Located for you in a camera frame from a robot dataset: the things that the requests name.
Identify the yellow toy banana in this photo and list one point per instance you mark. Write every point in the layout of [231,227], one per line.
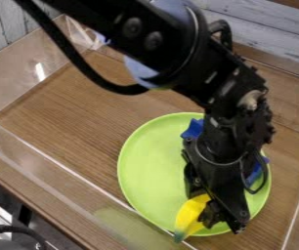
[191,213]

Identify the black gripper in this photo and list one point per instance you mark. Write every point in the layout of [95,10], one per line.
[220,160]

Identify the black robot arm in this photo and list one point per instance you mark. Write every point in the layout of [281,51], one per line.
[177,51]

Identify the blue foam block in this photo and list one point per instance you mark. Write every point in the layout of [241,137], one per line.
[192,133]

